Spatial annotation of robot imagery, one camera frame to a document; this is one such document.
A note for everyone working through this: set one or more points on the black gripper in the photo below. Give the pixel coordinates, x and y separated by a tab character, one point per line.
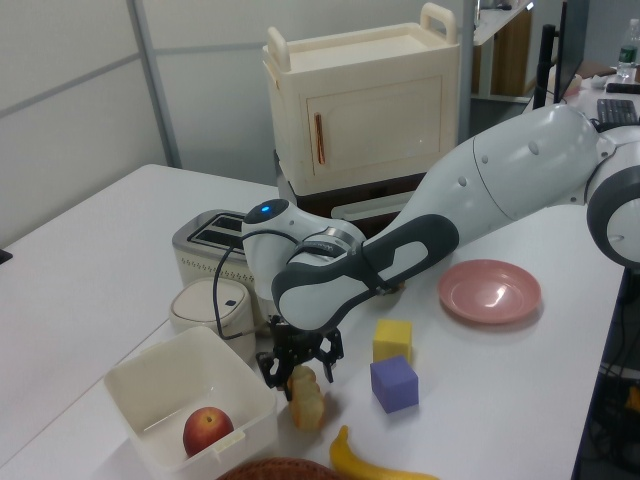
300	345

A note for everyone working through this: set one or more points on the small toasted bread loaf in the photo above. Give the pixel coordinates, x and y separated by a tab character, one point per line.
309	405

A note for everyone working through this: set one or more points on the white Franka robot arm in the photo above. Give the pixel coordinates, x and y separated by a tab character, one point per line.
500	165

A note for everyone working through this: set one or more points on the brown wicker basket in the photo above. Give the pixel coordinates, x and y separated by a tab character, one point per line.
275	470

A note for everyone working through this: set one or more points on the yellow foam cube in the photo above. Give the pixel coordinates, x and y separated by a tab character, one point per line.
392	340

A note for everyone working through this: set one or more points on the purple foam cube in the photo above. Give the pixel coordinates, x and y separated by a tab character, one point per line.
395	385

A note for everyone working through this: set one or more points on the small cream lidded bin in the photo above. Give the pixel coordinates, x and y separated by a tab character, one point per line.
200	310

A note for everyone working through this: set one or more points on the red apple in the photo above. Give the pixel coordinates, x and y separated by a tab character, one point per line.
205	430

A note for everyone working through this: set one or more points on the yellow banana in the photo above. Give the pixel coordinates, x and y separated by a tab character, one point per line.
365	465

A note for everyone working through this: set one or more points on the white plastic open box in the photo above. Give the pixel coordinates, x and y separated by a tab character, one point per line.
165	385

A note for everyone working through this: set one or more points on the silver cream toaster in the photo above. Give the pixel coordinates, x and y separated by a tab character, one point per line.
205	250

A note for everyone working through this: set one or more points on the pink plate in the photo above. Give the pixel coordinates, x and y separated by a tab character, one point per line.
487	292

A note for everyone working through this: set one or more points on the cream plastic cabinet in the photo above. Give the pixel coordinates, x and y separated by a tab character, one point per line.
375	100

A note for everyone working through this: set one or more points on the black flat device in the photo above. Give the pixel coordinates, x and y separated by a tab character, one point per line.
5	256

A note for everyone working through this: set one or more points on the wooden desk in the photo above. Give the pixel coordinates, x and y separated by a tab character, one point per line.
505	55

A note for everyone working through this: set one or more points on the black monitor stand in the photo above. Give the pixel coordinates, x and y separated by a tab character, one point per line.
545	65

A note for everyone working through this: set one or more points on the black keyboard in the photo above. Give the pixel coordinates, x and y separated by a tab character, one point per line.
617	111

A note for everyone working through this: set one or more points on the black computer monitor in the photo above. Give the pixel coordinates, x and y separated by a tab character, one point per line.
570	55

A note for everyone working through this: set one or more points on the black remote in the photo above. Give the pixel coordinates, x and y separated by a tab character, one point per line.
622	88

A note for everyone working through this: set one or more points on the clear plastic water bottle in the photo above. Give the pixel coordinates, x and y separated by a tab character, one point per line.
627	55

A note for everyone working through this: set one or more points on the grey partition post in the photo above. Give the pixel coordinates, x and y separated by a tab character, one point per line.
152	80

